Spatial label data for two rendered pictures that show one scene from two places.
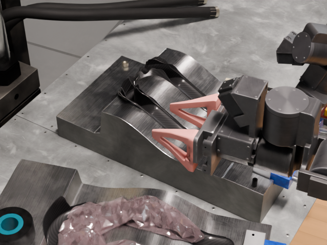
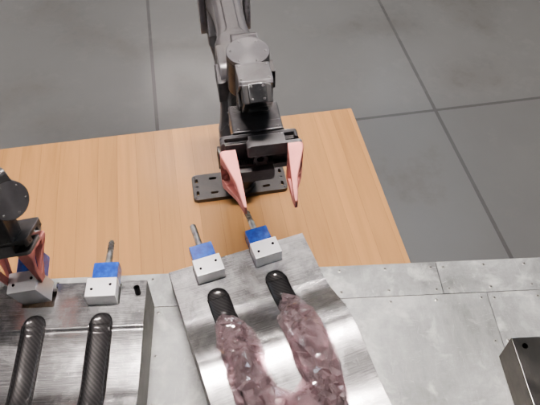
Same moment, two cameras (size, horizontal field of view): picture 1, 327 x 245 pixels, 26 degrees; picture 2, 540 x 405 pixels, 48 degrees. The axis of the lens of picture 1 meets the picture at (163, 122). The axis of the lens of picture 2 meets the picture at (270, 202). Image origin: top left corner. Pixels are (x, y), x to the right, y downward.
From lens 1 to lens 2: 112 cm
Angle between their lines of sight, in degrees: 75
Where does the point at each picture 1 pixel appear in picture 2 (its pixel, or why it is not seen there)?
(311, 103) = (240, 36)
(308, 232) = (139, 266)
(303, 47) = (11, 196)
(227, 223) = (190, 306)
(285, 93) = (239, 55)
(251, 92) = (262, 68)
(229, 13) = not seen: outside the picture
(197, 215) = (200, 331)
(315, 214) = not seen: hidden behind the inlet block
